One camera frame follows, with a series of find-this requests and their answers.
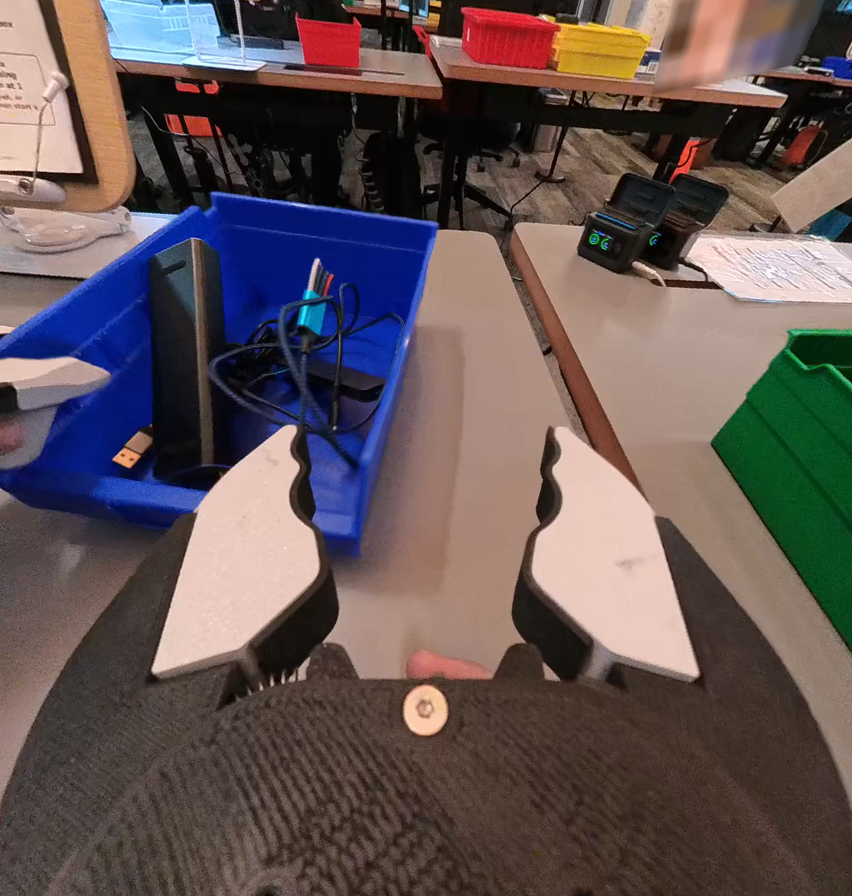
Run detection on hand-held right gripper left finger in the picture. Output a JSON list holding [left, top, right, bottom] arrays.
[[149, 423, 341, 694]]

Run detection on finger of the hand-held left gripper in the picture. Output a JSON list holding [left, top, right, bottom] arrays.
[[0, 406, 60, 471], [0, 356, 113, 419]]

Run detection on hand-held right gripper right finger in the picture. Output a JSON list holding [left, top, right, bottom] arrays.
[[511, 426, 701, 683]]

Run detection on black power bank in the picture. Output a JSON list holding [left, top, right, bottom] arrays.
[[149, 238, 225, 480]]

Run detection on grey desk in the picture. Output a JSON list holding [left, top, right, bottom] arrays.
[[0, 227, 644, 792], [508, 223, 852, 848]]

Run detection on person's right hand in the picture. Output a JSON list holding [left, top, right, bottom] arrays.
[[405, 649, 494, 681]]

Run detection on gold USB plug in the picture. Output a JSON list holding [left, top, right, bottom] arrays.
[[112, 425, 155, 470]]

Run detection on white and clear stand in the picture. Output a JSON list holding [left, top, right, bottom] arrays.
[[0, 174, 134, 254]]

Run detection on green plastic bin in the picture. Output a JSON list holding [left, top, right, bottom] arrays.
[[711, 329, 852, 686]]

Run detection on wooden board with paper sign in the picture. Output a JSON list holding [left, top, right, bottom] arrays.
[[0, 0, 137, 215]]

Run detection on orange box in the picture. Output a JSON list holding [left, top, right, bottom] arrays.
[[676, 136, 718, 173], [782, 122, 827, 169], [165, 79, 224, 138]]

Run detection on black charging case green lights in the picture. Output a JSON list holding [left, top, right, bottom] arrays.
[[577, 173, 676, 268], [650, 174, 730, 271]]

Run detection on printed paper sheet in sleeve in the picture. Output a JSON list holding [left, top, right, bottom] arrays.
[[683, 234, 852, 304]]

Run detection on clear acrylic sign holder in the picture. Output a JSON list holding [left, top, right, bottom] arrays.
[[100, 0, 267, 72]]

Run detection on background grey table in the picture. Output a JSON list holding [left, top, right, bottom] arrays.
[[114, 43, 445, 100], [429, 35, 789, 110]]

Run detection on small red plastic bin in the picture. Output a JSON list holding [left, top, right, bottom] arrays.
[[295, 14, 364, 70]]

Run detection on leaning grey panel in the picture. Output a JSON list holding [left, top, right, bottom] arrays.
[[771, 126, 852, 233]]

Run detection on black office chair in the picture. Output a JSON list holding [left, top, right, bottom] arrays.
[[459, 105, 526, 170]]

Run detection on yellow plastic bin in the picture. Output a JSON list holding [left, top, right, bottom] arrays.
[[548, 21, 652, 80]]

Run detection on large red plastic bin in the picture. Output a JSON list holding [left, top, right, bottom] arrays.
[[461, 7, 561, 70]]

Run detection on dark blue braided cable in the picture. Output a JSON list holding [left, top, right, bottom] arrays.
[[209, 280, 406, 471]]

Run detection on multicoloured braided cable teal plug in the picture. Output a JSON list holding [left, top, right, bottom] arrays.
[[296, 258, 337, 338]]

